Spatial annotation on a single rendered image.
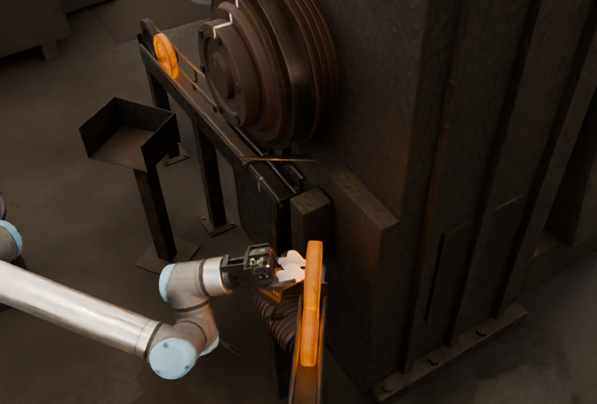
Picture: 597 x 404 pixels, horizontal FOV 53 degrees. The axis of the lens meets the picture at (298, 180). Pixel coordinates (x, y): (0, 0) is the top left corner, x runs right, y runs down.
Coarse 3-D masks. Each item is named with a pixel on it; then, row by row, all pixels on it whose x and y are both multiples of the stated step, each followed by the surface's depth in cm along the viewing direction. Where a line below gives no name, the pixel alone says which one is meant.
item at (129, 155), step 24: (96, 120) 214; (120, 120) 226; (144, 120) 221; (168, 120) 209; (96, 144) 217; (120, 144) 220; (144, 144) 199; (168, 144) 213; (144, 168) 207; (144, 192) 228; (168, 240) 248; (144, 264) 253; (168, 264) 253
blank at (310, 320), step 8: (304, 312) 141; (312, 312) 141; (304, 320) 139; (312, 320) 139; (304, 328) 139; (312, 328) 138; (304, 336) 138; (312, 336) 138; (304, 344) 138; (312, 344) 138; (304, 352) 139; (312, 352) 138; (304, 360) 140; (312, 360) 140
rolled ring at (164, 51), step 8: (160, 40) 240; (168, 40) 240; (160, 48) 251; (168, 48) 239; (160, 56) 253; (168, 56) 239; (168, 64) 242; (176, 64) 241; (168, 72) 247; (176, 72) 244
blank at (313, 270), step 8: (312, 248) 136; (320, 248) 136; (312, 256) 134; (320, 256) 134; (312, 264) 133; (320, 264) 134; (312, 272) 133; (320, 272) 144; (312, 280) 132; (320, 280) 143; (304, 288) 133; (312, 288) 133; (320, 288) 145; (304, 296) 134; (312, 296) 133; (304, 304) 135; (312, 304) 135
